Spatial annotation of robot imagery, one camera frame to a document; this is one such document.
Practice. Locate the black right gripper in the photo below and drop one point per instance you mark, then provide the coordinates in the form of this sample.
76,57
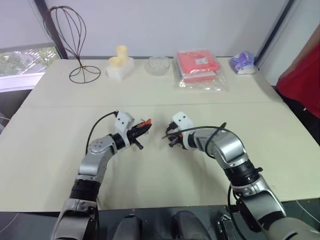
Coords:
177,136

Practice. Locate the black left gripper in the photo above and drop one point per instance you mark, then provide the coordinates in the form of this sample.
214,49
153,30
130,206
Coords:
132,137

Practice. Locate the orange hex key holder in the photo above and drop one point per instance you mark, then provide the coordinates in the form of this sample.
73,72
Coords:
147,122

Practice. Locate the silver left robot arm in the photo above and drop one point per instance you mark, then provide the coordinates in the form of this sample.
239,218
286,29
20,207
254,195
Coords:
95,160

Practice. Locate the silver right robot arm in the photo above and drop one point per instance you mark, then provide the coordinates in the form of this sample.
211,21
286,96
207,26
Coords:
230,147

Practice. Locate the clear glass bowl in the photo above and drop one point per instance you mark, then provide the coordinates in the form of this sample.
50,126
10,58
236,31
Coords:
158,65

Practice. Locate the short pale yellow candle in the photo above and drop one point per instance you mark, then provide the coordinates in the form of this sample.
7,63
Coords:
115,61

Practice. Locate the red package in plastic bag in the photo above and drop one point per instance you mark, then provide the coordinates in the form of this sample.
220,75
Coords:
197,63

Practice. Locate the tall pale yellow candle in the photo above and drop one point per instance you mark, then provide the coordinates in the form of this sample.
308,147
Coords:
122,52

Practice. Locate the purple white packet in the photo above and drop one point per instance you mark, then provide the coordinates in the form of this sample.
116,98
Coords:
243,62

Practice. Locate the window with outdoor view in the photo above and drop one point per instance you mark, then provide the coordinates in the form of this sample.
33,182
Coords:
22,62

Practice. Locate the person in red shirt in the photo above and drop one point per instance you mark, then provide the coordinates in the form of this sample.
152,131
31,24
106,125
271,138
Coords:
302,75

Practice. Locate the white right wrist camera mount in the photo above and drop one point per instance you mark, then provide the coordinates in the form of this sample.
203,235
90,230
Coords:
183,121

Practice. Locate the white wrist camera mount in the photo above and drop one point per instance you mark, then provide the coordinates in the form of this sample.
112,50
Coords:
183,121
123,121

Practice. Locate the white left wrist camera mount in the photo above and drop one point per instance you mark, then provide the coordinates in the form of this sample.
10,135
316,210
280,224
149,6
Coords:
123,121

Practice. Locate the black metal bracket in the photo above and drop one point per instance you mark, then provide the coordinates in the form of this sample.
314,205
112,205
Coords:
226,225

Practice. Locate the dark slanted frame post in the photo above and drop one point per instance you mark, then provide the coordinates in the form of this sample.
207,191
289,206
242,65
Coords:
273,32

